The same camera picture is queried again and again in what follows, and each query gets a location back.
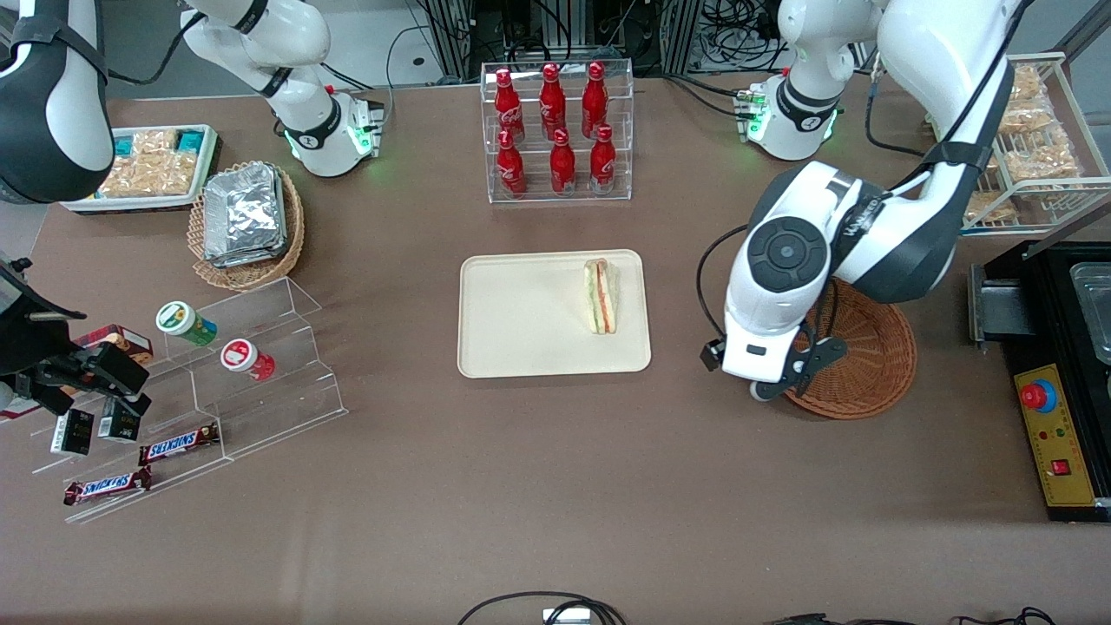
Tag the triangle sandwich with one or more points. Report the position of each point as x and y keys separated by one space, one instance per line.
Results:
x=601 y=295

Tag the red emergency stop button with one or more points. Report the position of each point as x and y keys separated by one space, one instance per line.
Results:
x=1035 y=397

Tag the black left camera bracket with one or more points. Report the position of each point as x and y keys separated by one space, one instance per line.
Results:
x=816 y=356

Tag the tan oval wicker basket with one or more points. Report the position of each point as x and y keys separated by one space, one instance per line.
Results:
x=247 y=276

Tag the clear cracker packet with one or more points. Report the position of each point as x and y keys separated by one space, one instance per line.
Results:
x=123 y=176
x=171 y=172
x=154 y=142

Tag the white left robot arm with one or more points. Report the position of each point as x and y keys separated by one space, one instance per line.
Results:
x=911 y=234

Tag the clear acrylic step shelf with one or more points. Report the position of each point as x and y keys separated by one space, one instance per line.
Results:
x=278 y=391

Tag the small black box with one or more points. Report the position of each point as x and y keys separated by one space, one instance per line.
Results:
x=119 y=425
x=71 y=432

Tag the silver foil packet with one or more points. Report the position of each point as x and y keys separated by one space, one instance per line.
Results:
x=260 y=259
x=245 y=213

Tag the black right camera bracket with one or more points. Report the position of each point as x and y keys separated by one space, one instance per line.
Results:
x=56 y=391

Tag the black machine base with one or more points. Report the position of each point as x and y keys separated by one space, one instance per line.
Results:
x=1041 y=347

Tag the clear acrylic bottle rack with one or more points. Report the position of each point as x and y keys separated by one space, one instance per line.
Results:
x=534 y=191

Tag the red white lidded cup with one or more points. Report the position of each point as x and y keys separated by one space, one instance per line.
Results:
x=245 y=358

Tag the grey metal bar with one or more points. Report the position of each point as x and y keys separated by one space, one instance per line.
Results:
x=1072 y=227

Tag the white snack tray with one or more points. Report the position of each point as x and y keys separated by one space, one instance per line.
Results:
x=130 y=203

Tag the red cola bottle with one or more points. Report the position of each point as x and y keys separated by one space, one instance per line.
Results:
x=594 y=100
x=509 y=108
x=553 y=104
x=510 y=169
x=602 y=163
x=562 y=167

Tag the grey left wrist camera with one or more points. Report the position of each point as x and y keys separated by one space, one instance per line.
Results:
x=762 y=391

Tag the aluminium frame profile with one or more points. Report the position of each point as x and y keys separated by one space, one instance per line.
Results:
x=451 y=35
x=681 y=35

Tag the brown Snickers bar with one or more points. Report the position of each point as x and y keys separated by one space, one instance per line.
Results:
x=178 y=444
x=106 y=486

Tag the cream rectangular tray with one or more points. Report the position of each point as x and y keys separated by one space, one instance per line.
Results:
x=521 y=317

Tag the black camera bracket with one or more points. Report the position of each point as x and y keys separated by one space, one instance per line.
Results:
x=816 y=356
x=56 y=391

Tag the brown round wicker basket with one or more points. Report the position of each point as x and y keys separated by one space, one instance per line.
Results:
x=868 y=365

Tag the teal snack packet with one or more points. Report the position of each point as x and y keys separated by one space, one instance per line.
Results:
x=191 y=141
x=123 y=146

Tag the yellow control panel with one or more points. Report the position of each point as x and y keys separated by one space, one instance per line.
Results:
x=1063 y=434

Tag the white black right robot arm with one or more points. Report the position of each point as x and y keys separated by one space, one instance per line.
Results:
x=286 y=43

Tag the clear fried snack packet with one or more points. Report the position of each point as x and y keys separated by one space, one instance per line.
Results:
x=1028 y=82
x=1028 y=117
x=988 y=207
x=1041 y=163

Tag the brown chocolate box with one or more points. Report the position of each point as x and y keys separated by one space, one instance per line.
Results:
x=117 y=335

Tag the steel pan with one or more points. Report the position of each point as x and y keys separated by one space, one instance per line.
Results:
x=1095 y=312

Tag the grey table edge device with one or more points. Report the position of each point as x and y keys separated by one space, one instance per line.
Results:
x=566 y=616

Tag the green white lidded cup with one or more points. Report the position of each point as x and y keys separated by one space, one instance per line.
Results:
x=184 y=321

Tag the red flat box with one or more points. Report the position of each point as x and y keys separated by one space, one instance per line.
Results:
x=17 y=412

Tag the grey metal block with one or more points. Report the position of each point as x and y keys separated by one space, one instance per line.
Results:
x=998 y=312

